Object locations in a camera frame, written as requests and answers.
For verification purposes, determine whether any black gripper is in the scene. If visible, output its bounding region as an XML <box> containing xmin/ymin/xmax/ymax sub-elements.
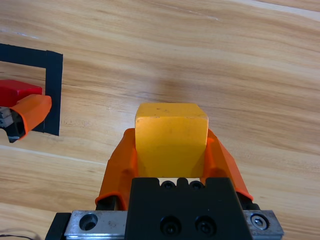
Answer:
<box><xmin>0</xmin><ymin>94</ymin><xmax>53</xmax><ymax>144</ymax></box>

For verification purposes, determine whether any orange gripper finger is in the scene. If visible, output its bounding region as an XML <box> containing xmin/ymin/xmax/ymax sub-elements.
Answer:
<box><xmin>203</xmin><ymin>128</ymin><xmax>262</xmax><ymax>212</ymax></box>
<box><xmin>94</xmin><ymin>127</ymin><xmax>140</xmax><ymax>212</ymax></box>

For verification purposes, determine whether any red wooden cube block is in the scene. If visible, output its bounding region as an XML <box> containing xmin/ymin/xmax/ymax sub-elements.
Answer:
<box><xmin>0</xmin><ymin>79</ymin><xmax>43</xmax><ymax>108</ymax></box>

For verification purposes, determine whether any yellow wooden cube block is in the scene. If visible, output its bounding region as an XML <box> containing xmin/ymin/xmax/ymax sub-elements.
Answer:
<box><xmin>134</xmin><ymin>102</ymin><xmax>210</xmax><ymax>179</ymax></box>

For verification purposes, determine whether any black tape square outline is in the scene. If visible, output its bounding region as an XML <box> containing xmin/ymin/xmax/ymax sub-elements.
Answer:
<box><xmin>0</xmin><ymin>43</ymin><xmax>64</xmax><ymax>137</ymax></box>

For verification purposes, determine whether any thin black cable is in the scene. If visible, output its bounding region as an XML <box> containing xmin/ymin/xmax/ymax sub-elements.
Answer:
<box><xmin>0</xmin><ymin>231</ymin><xmax>38</xmax><ymax>240</ymax></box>

